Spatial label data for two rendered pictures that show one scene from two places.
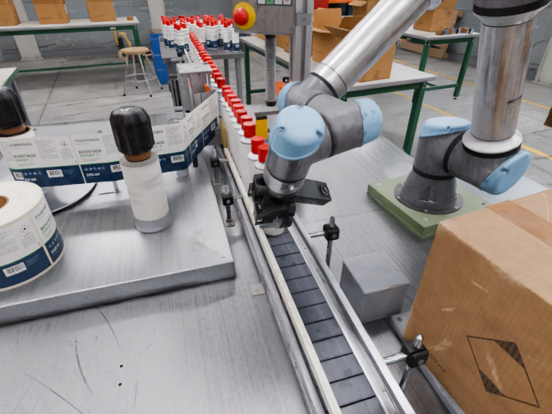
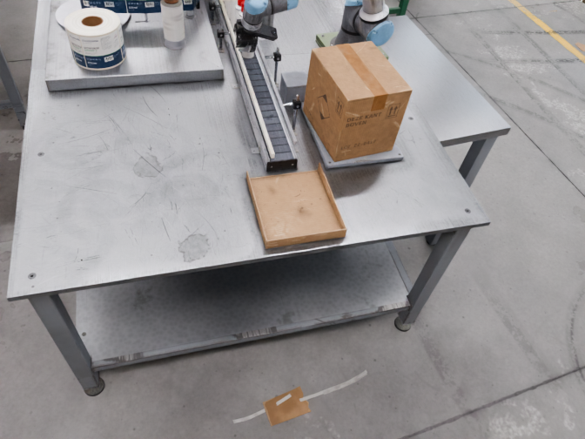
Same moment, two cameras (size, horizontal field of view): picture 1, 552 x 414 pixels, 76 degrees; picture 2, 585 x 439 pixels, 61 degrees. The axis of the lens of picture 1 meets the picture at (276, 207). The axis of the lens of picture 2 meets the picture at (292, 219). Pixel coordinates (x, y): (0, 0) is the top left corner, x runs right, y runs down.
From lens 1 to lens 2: 1.31 m
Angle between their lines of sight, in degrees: 17
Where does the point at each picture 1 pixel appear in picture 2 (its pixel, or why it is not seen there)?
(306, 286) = (260, 84)
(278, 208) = (248, 38)
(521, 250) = (335, 61)
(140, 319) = (173, 92)
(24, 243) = (114, 44)
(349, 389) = (270, 120)
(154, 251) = (178, 59)
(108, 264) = (153, 64)
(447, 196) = not seen: hidden behind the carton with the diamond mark
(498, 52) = not seen: outside the picture
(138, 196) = (170, 25)
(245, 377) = (226, 118)
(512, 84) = not seen: outside the picture
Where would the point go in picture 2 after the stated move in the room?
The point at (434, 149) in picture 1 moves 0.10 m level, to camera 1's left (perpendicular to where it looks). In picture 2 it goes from (349, 14) to (326, 11)
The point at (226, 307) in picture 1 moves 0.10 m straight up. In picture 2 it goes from (218, 92) to (218, 70)
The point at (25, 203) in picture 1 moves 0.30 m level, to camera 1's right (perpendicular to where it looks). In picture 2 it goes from (112, 22) to (192, 30)
